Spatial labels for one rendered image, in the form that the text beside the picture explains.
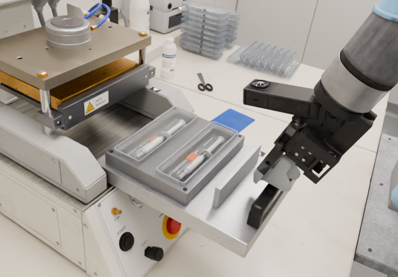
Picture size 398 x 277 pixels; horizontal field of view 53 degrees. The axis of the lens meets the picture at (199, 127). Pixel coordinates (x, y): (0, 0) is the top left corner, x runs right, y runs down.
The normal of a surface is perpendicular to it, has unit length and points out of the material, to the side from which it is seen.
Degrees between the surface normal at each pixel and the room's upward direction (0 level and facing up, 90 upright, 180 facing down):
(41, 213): 90
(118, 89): 90
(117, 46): 0
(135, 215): 65
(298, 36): 90
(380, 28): 80
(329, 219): 0
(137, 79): 90
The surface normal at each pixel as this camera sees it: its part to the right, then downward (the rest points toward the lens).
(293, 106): -0.51, 0.44
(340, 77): -0.83, 0.08
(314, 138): 0.39, -0.65
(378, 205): 0.11, -0.83
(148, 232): 0.81, -0.02
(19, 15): 0.85, 0.37
